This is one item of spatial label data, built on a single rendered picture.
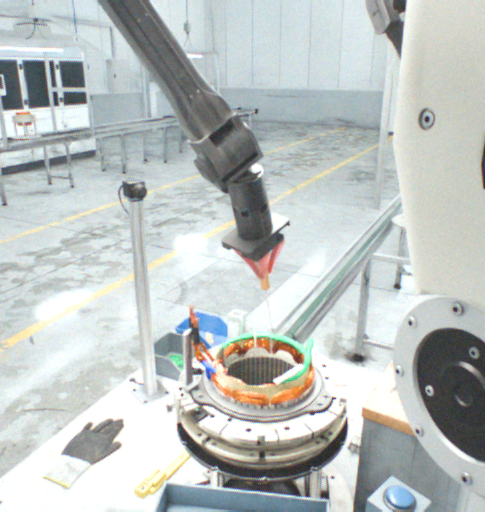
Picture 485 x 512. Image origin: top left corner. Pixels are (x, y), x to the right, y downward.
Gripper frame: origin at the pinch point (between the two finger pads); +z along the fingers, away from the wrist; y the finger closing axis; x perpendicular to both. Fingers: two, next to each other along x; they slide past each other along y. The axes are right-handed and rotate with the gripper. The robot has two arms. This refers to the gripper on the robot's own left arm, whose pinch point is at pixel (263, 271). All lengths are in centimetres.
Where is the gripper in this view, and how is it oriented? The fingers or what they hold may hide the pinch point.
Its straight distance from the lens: 84.4
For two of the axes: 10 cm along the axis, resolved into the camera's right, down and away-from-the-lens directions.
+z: 1.7, 7.6, 6.2
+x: 7.3, 3.2, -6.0
